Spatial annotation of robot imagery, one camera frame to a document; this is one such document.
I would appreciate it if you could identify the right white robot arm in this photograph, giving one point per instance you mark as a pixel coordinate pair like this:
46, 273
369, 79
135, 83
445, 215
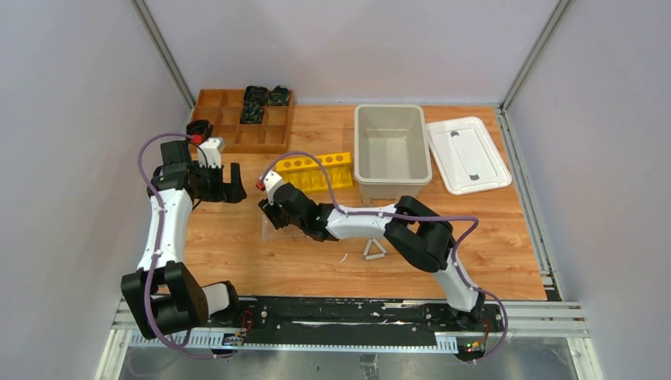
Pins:
421, 236

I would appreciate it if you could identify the white plastic bin lid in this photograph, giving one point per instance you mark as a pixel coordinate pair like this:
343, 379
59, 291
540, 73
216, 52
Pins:
467, 159

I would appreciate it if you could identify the white clay triangle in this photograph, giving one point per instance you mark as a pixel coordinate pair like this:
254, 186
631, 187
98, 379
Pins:
374, 250

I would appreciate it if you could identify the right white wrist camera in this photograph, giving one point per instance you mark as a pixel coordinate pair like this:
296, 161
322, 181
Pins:
270, 183

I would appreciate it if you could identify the clear plastic tube rack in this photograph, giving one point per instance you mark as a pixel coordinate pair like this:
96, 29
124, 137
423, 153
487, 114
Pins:
269, 233

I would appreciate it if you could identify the wooden compartment tray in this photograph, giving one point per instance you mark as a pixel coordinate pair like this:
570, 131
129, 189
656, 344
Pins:
269, 133

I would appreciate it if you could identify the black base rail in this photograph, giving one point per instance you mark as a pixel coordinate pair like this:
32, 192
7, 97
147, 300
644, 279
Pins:
353, 325

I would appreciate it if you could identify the grey plastic bin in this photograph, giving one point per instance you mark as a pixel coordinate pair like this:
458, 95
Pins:
391, 152

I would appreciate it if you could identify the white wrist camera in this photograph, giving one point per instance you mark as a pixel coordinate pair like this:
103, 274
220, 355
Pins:
270, 183
209, 153

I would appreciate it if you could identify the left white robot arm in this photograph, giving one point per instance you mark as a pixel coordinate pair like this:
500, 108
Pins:
162, 295

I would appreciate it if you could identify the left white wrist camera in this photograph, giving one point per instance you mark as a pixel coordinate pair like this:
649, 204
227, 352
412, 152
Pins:
209, 153

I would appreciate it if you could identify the yellow test tube rack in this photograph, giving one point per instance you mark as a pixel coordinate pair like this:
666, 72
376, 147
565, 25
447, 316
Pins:
305, 174

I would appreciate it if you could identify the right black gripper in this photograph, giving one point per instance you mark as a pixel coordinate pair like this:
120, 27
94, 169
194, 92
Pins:
271, 211

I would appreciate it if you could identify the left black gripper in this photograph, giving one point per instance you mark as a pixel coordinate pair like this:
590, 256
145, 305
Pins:
214, 182

